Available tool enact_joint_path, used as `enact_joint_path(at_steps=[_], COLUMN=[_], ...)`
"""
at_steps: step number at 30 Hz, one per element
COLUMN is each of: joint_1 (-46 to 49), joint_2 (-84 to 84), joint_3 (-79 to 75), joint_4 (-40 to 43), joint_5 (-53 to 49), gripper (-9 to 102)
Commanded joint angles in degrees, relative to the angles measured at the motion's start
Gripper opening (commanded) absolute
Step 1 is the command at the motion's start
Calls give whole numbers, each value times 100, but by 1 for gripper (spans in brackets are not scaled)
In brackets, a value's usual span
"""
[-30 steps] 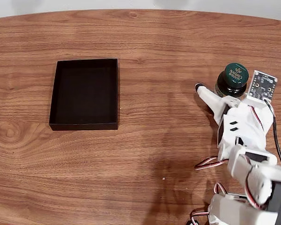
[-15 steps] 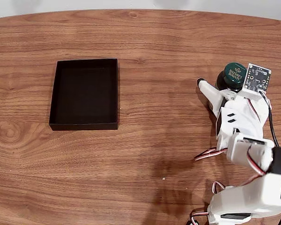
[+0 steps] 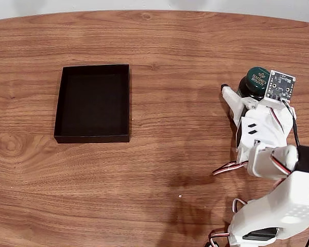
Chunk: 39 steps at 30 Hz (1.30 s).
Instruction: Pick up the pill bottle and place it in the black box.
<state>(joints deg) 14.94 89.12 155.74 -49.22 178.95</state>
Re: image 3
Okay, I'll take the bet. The red white black servo cable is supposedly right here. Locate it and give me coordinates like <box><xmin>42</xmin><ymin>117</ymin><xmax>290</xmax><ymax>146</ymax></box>
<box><xmin>212</xmin><ymin>161</ymin><xmax>249</xmax><ymax>177</ymax></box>
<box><xmin>208</xmin><ymin>197</ymin><xmax>248</xmax><ymax>247</ymax></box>
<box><xmin>269</xmin><ymin>105</ymin><xmax>286</xmax><ymax>135</ymax></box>

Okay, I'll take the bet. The black camera board white mount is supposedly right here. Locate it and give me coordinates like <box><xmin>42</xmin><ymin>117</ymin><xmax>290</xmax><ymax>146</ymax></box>
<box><xmin>259</xmin><ymin>69</ymin><xmax>297</xmax><ymax>109</ymax></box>

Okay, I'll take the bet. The black camera cable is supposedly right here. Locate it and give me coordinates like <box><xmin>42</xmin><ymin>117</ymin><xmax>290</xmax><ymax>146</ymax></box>
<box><xmin>282</xmin><ymin>99</ymin><xmax>309</xmax><ymax>247</ymax></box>

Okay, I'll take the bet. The black open box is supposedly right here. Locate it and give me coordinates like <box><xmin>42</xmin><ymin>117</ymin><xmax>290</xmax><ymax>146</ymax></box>
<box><xmin>53</xmin><ymin>63</ymin><xmax>131</xmax><ymax>144</ymax></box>

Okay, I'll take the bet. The green cap pill bottle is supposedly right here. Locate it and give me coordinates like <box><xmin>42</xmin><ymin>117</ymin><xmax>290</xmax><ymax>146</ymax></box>
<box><xmin>237</xmin><ymin>66</ymin><xmax>271</xmax><ymax>101</ymax></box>

